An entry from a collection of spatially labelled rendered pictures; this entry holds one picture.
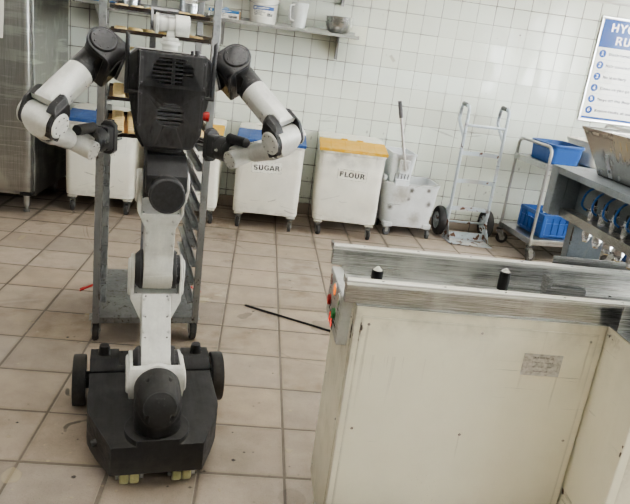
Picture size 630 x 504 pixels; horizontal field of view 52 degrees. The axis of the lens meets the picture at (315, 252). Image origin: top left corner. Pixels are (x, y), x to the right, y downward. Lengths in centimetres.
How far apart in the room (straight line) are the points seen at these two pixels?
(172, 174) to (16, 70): 300
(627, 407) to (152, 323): 154
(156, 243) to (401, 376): 103
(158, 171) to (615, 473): 155
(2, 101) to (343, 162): 248
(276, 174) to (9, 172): 193
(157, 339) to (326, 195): 297
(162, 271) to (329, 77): 356
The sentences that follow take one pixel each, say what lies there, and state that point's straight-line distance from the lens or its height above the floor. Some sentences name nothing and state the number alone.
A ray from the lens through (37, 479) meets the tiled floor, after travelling 239.
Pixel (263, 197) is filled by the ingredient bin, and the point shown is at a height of 27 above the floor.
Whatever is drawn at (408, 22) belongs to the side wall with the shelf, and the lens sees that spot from 571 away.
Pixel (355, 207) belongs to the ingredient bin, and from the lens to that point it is 514.
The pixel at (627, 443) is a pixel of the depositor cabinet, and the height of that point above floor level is 60.
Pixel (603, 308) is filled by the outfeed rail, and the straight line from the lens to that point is 187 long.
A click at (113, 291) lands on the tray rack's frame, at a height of 15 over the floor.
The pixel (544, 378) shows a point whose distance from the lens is 188.
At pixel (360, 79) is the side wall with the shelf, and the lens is 565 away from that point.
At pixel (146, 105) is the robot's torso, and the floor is 121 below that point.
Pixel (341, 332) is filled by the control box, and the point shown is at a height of 74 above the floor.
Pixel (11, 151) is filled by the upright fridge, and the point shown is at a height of 47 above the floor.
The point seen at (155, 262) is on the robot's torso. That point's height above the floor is 65.
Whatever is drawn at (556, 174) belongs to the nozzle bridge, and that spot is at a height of 115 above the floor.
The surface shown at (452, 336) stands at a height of 77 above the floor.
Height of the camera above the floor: 145
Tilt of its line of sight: 18 degrees down
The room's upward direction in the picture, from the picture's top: 8 degrees clockwise
